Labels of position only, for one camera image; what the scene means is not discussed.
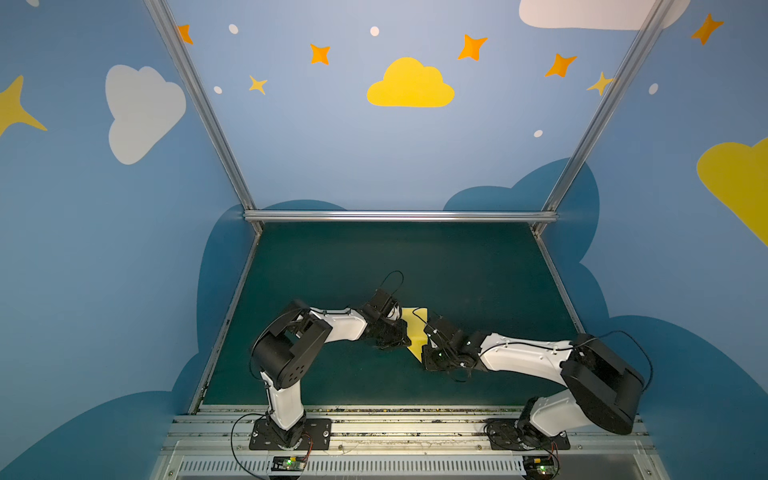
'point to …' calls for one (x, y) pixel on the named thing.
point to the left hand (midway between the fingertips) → (414, 344)
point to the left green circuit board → (288, 463)
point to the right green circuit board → (539, 467)
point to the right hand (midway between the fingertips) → (422, 361)
